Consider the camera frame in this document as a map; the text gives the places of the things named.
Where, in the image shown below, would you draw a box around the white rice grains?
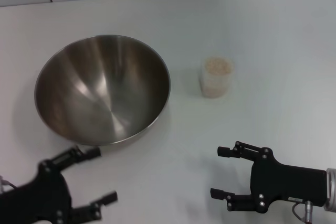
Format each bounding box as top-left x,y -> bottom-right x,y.
202,57 -> 234,98

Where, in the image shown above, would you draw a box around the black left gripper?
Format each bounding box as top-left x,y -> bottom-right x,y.
0,146 -> 118,224

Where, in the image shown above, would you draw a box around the right arm cable with plug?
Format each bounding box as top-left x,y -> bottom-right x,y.
292,200 -> 314,224

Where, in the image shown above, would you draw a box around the clear plastic cup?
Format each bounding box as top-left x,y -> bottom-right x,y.
201,56 -> 234,98

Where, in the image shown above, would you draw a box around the stainless steel mixing bowl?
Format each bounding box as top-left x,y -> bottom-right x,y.
34,34 -> 171,146

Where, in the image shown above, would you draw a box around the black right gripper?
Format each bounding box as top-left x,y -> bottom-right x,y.
209,141 -> 328,214

